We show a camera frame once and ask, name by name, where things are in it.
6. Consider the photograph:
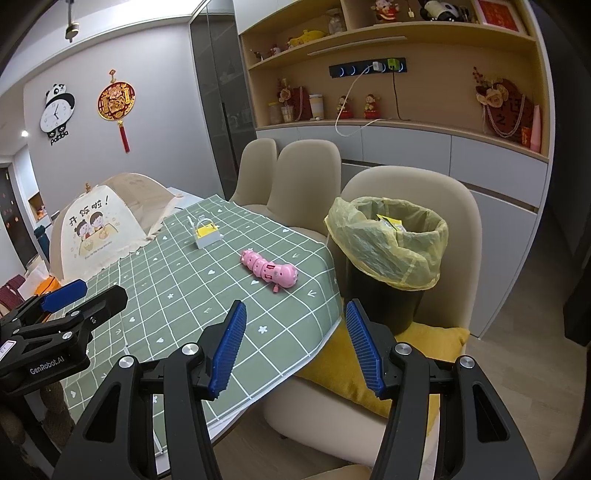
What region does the white cable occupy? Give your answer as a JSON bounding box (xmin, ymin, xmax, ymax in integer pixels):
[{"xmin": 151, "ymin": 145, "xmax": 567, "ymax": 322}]
[{"xmin": 335, "ymin": 62, "xmax": 384, "ymax": 138}]

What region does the clear glass jar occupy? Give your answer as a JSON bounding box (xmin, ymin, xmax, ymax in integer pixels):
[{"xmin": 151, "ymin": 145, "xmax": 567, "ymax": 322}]
[{"xmin": 325, "ymin": 8, "xmax": 347, "ymax": 34}]

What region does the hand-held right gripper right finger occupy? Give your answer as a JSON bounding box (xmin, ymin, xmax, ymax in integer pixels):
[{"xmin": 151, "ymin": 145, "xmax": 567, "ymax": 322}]
[{"xmin": 345, "ymin": 298, "xmax": 541, "ymax": 480}]

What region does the pink caterpillar toy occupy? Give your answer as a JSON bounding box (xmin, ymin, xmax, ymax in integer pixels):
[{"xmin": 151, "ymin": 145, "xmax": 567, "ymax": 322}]
[{"xmin": 239, "ymin": 248, "xmax": 300, "ymax": 294}]

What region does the hanging ceiling lamp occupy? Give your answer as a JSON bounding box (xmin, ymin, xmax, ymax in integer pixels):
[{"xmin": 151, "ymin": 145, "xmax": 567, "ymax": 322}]
[{"xmin": 64, "ymin": 0, "xmax": 79, "ymax": 43}]

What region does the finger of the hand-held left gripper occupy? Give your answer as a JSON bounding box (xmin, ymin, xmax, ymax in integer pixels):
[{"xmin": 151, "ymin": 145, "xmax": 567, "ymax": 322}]
[
  {"xmin": 14, "ymin": 285, "xmax": 129, "ymax": 356},
  {"xmin": 0, "ymin": 278, "xmax": 89, "ymax": 330}
]

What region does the red round wall ornament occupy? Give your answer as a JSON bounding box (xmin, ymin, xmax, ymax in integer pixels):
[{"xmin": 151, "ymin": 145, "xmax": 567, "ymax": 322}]
[{"xmin": 96, "ymin": 69, "xmax": 138, "ymax": 154}]

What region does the red picture frame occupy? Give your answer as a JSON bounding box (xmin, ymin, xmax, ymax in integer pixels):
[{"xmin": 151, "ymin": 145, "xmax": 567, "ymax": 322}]
[{"xmin": 471, "ymin": 0, "xmax": 527, "ymax": 32}]

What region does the wooden wall shelf unit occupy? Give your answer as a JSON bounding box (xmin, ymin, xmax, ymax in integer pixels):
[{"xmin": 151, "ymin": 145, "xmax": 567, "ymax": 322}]
[{"xmin": 238, "ymin": 0, "xmax": 555, "ymax": 162}]

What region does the large brown flower bag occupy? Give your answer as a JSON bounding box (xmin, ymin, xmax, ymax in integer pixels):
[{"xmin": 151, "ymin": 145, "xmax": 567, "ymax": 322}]
[{"xmin": 472, "ymin": 67, "xmax": 536, "ymax": 139}]

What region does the panda plush toy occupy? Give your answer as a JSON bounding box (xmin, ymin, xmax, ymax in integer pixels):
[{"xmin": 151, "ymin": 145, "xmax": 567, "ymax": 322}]
[{"xmin": 419, "ymin": 0, "xmax": 469, "ymax": 23}]

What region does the yellow toy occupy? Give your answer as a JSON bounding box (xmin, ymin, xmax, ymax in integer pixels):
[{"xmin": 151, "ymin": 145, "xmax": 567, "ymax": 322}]
[{"xmin": 288, "ymin": 30, "xmax": 326, "ymax": 47}]

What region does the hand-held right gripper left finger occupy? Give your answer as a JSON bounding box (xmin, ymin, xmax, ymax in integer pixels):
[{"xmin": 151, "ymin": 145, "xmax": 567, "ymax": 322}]
[{"xmin": 51, "ymin": 299, "xmax": 247, "ymax": 480}]

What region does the black power strip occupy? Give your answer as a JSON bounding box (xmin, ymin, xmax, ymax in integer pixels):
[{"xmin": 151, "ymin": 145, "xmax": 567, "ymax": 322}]
[{"xmin": 329, "ymin": 58, "xmax": 408, "ymax": 79}]

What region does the black cable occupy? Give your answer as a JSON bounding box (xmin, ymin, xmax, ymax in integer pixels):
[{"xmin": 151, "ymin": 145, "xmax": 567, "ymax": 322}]
[{"xmin": 392, "ymin": 71, "xmax": 411, "ymax": 121}]

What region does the small white yellow box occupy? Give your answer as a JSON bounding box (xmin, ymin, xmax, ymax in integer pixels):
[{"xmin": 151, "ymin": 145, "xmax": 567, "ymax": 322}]
[{"xmin": 188, "ymin": 213, "xmax": 222, "ymax": 250}]

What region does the small brown flower bag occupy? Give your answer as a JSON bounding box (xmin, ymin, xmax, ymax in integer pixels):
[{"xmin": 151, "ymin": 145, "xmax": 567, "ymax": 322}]
[{"xmin": 277, "ymin": 78, "xmax": 308, "ymax": 123}]

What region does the yellow cushion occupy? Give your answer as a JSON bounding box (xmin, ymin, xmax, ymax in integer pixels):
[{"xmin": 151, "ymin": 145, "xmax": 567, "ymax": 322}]
[{"xmin": 295, "ymin": 318, "xmax": 469, "ymax": 435}]

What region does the black trash bin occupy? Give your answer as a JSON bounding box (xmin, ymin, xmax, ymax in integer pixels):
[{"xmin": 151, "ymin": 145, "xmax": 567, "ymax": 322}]
[{"xmin": 344, "ymin": 258, "xmax": 424, "ymax": 335}]

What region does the pink tube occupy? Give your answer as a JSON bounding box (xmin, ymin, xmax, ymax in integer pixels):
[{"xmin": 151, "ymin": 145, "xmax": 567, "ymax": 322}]
[{"xmin": 530, "ymin": 104, "xmax": 542, "ymax": 153}]

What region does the panda wall clock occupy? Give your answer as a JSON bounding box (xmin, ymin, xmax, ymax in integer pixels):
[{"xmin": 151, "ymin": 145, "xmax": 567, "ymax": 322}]
[{"xmin": 39, "ymin": 83, "xmax": 76, "ymax": 147}]

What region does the orange tissue box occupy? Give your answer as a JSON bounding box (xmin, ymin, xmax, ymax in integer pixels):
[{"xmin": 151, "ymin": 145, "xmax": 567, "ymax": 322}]
[{"xmin": 34, "ymin": 274, "xmax": 63, "ymax": 296}]

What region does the yellow snack wrapper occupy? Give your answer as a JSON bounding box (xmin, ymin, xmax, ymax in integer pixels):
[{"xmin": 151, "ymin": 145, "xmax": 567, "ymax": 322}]
[{"xmin": 376, "ymin": 213, "xmax": 407, "ymax": 234}]

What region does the red fortune god figurine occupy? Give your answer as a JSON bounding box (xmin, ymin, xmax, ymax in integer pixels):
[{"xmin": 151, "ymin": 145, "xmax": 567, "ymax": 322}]
[{"xmin": 370, "ymin": 0, "xmax": 400, "ymax": 23}]

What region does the white cabinet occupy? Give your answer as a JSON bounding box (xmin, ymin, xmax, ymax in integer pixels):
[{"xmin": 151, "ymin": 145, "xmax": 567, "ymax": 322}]
[{"xmin": 254, "ymin": 122, "xmax": 550, "ymax": 342}]

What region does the green checked tablecloth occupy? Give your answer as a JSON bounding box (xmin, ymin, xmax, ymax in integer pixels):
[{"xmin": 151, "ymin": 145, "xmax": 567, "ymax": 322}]
[{"xmin": 60, "ymin": 194, "xmax": 345, "ymax": 444}]

